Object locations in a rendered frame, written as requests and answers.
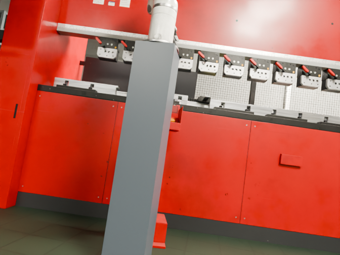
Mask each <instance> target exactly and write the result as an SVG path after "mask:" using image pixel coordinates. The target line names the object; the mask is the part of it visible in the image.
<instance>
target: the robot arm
mask: <svg viewBox="0 0 340 255"><path fill-rule="evenodd" d="M177 11H178V2H177V1H176V0H148V4H147V12H148V13H149V14H150V15H151V21H150V27H149V33H148V39H143V40H142V41H155V42H163V43H175V45H176V42H178V41H179V39H178V37H177V34H176V31H177V28H176V26H175V25H176V18H177ZM176 48H177V52H178V53H179V49H178V47H177V46H176Z"/></svg>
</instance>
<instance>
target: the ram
mask: <svg viewBox="0 0 340 255"><path fill-rule="evenodd" d="M93 1H94V0H62V5H61V10H60V15H59V21H58V23H63V24H70V25H77V26H84V27H92V28H100V29H107V30H114V31H121V32H129V33H136V34H143V35H148V33H149V27H150V21H151V15H150V14H149V13H148V12H147V4H148V0H131V3H130V8H126V7H119V3H120V0H115V1H114V0H104V4H103V5H102V4H95V3H93ZM109 1H110V2H115V5H114V6H110V5H108V3H109ZM176 1H177V2H178V11H177V18H176V25H175V26H176V28H177V31H176V34H177V37H178V39H180V40H187V41H195V42H199V43H207V44H214V45H222V46H229V47H236V48H243V49H251V50H258V51H265V52H273V53H280V54H288V55H295V56H302V57H309V58H317V59H324V60H331V61H339V62H340V0H176ZM57 31H58V32H59V33H60V34H61V35H66V36H74V37H81V38H88V39H95V40H96V37H97V38H98V39H100V37H101V36H102V37H109V38H116V39H119V40H120V43H121V41H124V43H125V40H131V41H136V40H143V39H144V38H137V37H129V36H122V35H115V34H107V33H100V32H92V31H85V30H78V29H71V28H63V27H57ZM176 46H177V47H179V48H187V49H194V53H195V54H198V52H199V51H200V52H201V51H209V52H216V53H220V57H224V55H226V54H231V55H238V56H245V60H246V61H249V60H250V59H251V58H252V57H253V58H260V59H267V60H271V64H274V63H275V62H277V61H282V62H289V63H296V67H297V68H298V67H300V66H301V65H303V64H304V65H311V66H319V67H322V71H323V70H325V69H327V68H333V69H340V66H339V65H332V64H324V63H317V62H310V61H303V60H295V59H288V58H280V57H273V56H266V55H258V54H251V53H244V52H237V51H229V50H222V49H214V48H207V47H200V46H193V45H185V44H178V43H176Z"/></svg>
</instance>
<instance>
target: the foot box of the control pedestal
mask: <svg viewBox="0 0 340 255"><path fill-rule="evenodd" d="M166 230H167V221H166V218H165V215H164V214H157V219H156V226H155V233H154V240H153V248H163V249H165V237H166Z"/></svg>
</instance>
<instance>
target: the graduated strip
mask: <svg viewBox="0 0 340 255"><path fill-rule="evenodd" d="M57 27H63V28H71V29H78V30H85V31H92V32H100V33H107V34H115V35H122V36H129V37H137V38H144V39H148V35H143V34H136V33H129V32H121V31H114V30H107V29H100V28H92V27H84V26H77V25H70V24H63V23H58V26H57ZM176 43H178V44H185V45H193V46H200V47H207V48H214V49H222V50H229V51H237V52H244V53H251V54H258V55H266V56H273V57H280V58H288V59H295V60H303V61H310V62H317V63H324V64H332V65H339V66H340V62H339V61H331V60H324V59H317V58H309V57H302V56H295V55H288V54H280V53H273V52H265V51H258V50H251V49H243V48H236V47H229V46H222V45H214V44H207V43H202V42H195V41H187V40H180V39H179V41H178V42H176Z"/></svg>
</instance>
